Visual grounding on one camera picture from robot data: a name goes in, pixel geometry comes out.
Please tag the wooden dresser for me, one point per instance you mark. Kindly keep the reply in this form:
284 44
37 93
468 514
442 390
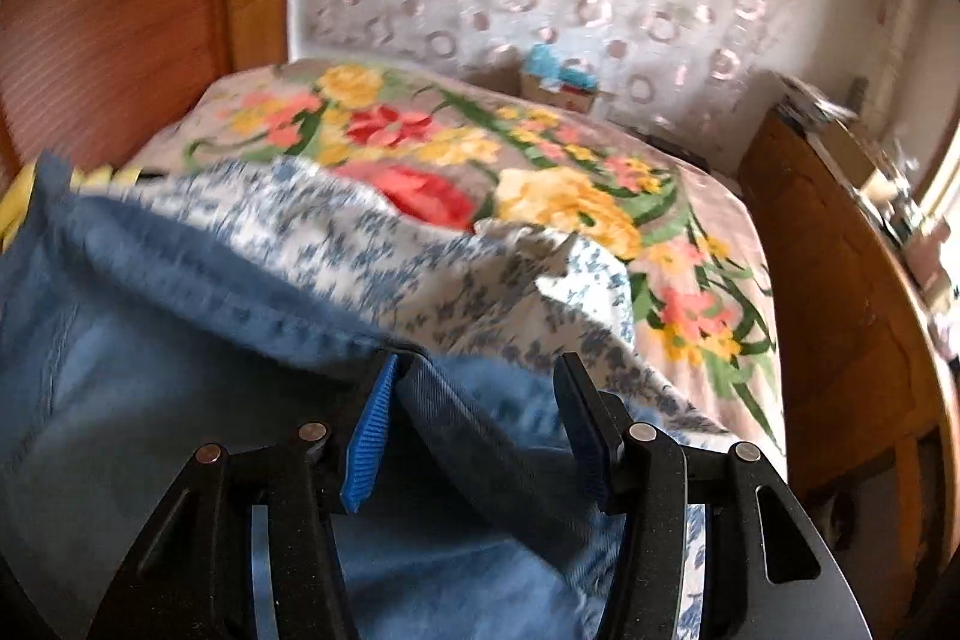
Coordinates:
825 280

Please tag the small cardboard box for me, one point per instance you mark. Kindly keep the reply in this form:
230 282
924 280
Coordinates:
562 94

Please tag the wooden slatted wardrobe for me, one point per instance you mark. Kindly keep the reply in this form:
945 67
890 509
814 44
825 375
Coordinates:
112 10

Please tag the blue denim pants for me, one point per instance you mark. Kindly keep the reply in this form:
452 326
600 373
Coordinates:
150 385

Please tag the colourful floral blanket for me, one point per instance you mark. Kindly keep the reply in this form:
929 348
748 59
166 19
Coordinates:
570 197

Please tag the yellow plush pillow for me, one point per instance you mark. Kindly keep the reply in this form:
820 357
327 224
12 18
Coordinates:
11 212

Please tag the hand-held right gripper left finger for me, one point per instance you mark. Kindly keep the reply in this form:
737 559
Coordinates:
367 445

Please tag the white blue floral bed sheet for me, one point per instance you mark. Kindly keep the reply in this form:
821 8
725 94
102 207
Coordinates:
337 250

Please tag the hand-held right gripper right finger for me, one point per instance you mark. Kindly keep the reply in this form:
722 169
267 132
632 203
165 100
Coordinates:
589 445

